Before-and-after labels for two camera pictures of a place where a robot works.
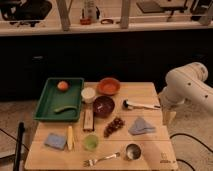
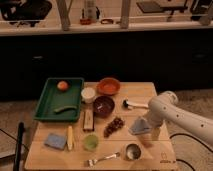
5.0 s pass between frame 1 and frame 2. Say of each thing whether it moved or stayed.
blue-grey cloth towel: stayed
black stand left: stayed
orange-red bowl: stayed
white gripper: moved
